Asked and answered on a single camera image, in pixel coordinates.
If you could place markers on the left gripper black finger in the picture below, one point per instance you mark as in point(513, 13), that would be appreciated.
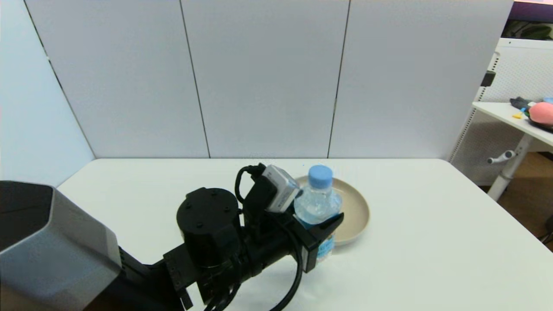
point(328, 226)

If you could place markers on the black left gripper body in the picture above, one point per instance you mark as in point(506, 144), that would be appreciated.
point(276, 242)

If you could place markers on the soda water bottle blue label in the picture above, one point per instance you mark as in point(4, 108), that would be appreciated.
point(319, 201)

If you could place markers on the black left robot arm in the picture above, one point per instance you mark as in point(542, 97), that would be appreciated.
point(207, 224)

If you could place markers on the beige round plate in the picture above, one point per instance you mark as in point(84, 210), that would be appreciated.
point(355, 211)

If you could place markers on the white desk leg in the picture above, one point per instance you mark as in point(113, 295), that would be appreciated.
point(510, 172)

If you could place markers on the white side desk top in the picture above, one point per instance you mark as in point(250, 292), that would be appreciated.
point(510, 114)

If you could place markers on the black clip on pegboard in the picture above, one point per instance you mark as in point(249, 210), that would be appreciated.
point(488, 79)

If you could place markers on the small yellow item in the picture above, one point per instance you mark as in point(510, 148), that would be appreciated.
point(517, 115)

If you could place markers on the black floor stand base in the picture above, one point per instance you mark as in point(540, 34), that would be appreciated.
point(548, 233)

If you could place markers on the grey robot torso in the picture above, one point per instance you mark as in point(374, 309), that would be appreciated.
point(52, 250)

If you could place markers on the black item on desk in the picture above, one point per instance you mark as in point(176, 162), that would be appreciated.
point(520, 103)

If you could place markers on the white pegboard panel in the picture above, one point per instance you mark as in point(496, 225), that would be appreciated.
point(514, 73)

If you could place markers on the pink plush toy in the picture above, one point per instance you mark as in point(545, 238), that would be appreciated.
point(542, 113)

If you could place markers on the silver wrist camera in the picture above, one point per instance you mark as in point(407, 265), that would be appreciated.
point(281, 190)

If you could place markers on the dark wall picture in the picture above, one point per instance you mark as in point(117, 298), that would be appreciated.
point(529, 21)

